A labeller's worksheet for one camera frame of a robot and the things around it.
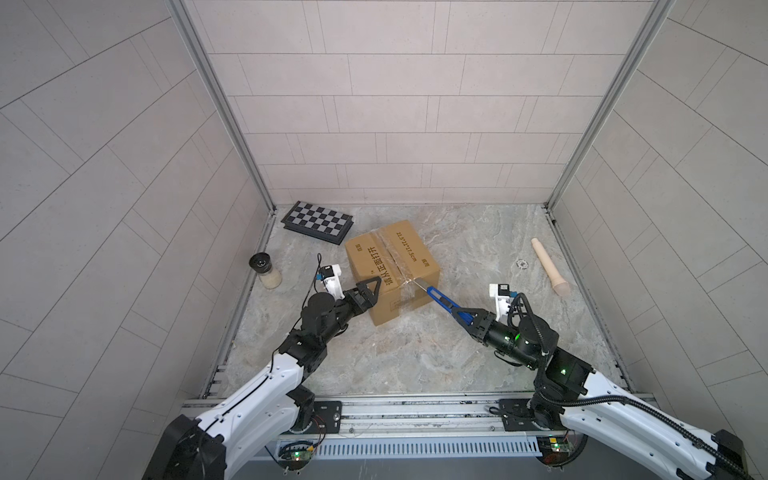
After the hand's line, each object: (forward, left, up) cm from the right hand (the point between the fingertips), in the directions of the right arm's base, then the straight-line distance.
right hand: (450, 321), depth 68 cm
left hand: (+12, +16, -1) cm, 20 cm away
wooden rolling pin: (+14, -38, -15) cm, 43 cm away
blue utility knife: (+5, +1, +1) cm, 5 cm away
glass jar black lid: (+24, +51, -5) cm, 57 cm away
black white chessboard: (+47, +39, -13) cm, 63 cm away
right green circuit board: (-24, -23, -20) cm, 39 cm away
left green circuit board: (-21, +36, -16) cm, 45 cm away
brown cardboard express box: (+19, +11, 0) cm, 22 cm away
